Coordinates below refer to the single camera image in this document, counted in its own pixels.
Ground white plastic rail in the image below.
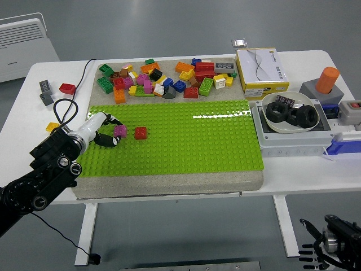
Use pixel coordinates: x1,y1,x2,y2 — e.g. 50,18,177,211
328,118,361,143

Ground thick black hand cable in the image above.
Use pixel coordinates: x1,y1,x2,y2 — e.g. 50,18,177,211
52,98,79,126

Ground orange cylinder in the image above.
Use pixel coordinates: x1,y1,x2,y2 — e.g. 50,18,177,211
315,66,340,94

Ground orange building brick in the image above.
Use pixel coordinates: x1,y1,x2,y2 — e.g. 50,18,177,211
113,88,127,103

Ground small grey brick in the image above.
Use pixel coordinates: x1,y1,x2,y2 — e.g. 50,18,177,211
39,92,55,107

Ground thin black cord with plug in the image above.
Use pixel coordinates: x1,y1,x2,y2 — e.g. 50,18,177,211
29,58,102,265

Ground red building brick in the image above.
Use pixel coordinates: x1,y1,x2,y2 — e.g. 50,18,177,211
183,86,200,99

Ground lime green flat plate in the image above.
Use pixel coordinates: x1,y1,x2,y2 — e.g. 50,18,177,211
134,85,155,98

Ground grey junction box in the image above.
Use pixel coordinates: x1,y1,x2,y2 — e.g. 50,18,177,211
250,99,336,158

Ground white bowl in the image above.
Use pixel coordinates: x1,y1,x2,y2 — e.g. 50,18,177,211
261,91,322,134

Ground white panel heater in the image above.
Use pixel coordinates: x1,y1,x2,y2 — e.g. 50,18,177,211
0,12,60,83

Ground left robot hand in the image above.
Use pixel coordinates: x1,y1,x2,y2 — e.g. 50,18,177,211
73,111,127,148

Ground white table leg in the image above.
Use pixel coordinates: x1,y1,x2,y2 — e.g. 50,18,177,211
272,195,300,258
74,202,99,266

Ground orange long brick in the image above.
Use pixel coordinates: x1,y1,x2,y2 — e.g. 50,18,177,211
174,61,195,73
140,62,161,74

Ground yellow and white cardboard box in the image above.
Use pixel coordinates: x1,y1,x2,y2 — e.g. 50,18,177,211
235,47,290,99

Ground green studded baseplate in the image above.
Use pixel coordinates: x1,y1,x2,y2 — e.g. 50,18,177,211
75,98,266,177

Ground purple circuit board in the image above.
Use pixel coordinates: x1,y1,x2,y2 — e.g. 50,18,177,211
275,94,296,108

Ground grey block holder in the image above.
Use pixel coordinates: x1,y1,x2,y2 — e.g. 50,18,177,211
299,78,345,106

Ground blue and black clamp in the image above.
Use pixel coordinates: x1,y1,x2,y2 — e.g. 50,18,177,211
321,103,340,119

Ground lime green long brick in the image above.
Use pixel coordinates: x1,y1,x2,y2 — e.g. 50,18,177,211
198,77,214,97

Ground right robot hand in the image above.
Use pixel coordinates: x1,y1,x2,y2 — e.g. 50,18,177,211
298,218,330,271

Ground white cable tie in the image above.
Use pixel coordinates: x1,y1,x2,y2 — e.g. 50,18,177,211
321,148,335,162

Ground blue plastic block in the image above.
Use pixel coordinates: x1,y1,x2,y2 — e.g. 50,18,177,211
327,139,361,155

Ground grey switch box red button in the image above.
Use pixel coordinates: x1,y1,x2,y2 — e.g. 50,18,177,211
337,100,361,125

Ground grey sloped brick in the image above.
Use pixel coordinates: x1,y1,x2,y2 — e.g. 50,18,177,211
162,85,177,99

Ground grey long brick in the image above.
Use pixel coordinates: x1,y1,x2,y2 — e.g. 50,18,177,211
214,62,236,75

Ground small dark green brick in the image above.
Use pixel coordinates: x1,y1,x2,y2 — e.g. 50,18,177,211
98,63,115,77

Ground red sloped brick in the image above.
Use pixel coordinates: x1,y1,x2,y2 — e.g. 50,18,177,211
58,82,77,95

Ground large black nut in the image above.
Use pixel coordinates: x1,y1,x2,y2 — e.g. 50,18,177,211
286,107,301,126
296,104,320,130
266,102,290,123

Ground long dark green brick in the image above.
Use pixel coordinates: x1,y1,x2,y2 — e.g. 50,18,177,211
96,76,115,95

